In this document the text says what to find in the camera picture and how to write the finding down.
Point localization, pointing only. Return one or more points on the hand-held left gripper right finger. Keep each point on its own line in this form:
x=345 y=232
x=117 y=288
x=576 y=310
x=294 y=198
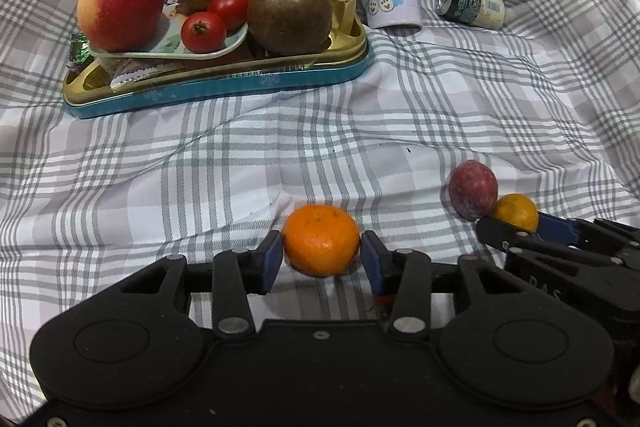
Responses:
x=371 y=264

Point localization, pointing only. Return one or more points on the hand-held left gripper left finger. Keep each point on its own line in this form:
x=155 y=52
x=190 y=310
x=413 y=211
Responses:
x=272 y=259

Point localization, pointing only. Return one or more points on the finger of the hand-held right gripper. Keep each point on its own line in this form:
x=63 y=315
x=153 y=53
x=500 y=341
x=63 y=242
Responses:
x=560 y=229
x=505 y=234

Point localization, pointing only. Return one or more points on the small yellow orange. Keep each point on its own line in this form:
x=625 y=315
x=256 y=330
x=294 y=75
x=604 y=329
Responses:
x=517 y=211

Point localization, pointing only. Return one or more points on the orange mandarin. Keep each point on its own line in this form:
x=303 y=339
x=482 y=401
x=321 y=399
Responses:
x=321 y=241

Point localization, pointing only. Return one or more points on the purple plum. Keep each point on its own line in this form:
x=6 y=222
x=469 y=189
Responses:
x=472 y=189

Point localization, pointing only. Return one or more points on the grey plaid blanket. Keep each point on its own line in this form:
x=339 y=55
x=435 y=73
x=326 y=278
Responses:
x=150 y=147

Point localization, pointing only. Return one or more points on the teal and gold tin tray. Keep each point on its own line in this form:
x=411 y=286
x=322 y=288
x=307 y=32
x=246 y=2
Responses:
x=225 y=89

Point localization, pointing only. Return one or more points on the green and white can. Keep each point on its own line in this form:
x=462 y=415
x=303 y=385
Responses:
x=472 y=4

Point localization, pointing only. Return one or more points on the small red tomato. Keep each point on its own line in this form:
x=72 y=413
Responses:
x=231 y=8
x=203 y=33

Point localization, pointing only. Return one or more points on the white oval plate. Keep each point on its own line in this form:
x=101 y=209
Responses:
x=165 y=43

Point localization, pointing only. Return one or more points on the round dark brown fruit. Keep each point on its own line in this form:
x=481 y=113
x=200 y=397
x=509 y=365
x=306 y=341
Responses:
x=290 y=18

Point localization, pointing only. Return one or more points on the green candy wrapper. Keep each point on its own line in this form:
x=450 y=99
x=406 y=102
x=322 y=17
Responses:
x=79 y=52

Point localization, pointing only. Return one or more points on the red apple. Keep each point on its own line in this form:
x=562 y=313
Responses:
x=122 y=4

